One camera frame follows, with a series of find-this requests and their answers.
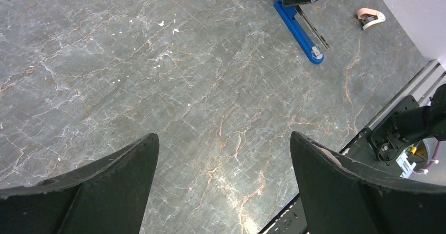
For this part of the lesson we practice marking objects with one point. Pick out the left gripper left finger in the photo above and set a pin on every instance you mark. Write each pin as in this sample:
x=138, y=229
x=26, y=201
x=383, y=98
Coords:
x=108, y=195

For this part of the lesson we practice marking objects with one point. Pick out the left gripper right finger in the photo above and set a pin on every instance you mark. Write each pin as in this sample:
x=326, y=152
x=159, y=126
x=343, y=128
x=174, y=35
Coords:
x=355, y=197

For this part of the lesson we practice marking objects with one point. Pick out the pink white staple remover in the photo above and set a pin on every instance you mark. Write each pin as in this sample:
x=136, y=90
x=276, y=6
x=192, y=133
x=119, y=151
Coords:
x=370, y=17

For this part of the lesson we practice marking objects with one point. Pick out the blue stapler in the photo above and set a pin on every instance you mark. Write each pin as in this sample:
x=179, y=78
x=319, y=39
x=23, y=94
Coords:
x=302, y=29

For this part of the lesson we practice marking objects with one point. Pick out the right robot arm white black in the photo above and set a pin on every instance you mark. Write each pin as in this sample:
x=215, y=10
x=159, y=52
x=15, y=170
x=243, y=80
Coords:
x=392, y=131

